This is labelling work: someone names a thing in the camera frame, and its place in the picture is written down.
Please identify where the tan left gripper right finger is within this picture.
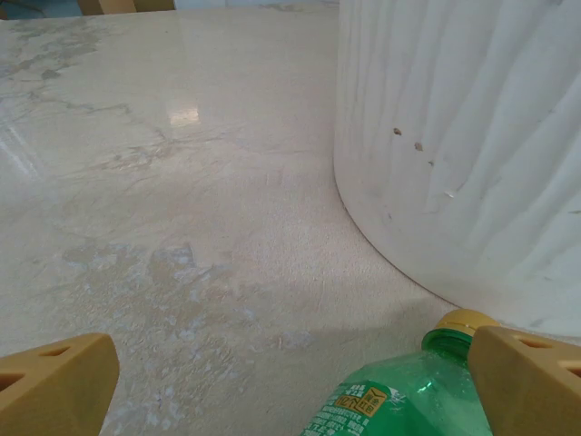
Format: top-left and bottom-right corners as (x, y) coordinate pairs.
(468, 325), (581, 436)

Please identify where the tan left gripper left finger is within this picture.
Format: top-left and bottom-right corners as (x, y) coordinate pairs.
(0, 332), (121, 436)

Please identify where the green plastic bottle yellow cap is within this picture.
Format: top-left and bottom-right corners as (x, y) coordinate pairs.
(294, 308), (500, 436)

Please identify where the white ribbed plastic bin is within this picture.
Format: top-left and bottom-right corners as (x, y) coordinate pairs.
(332, 0), (581, 340)

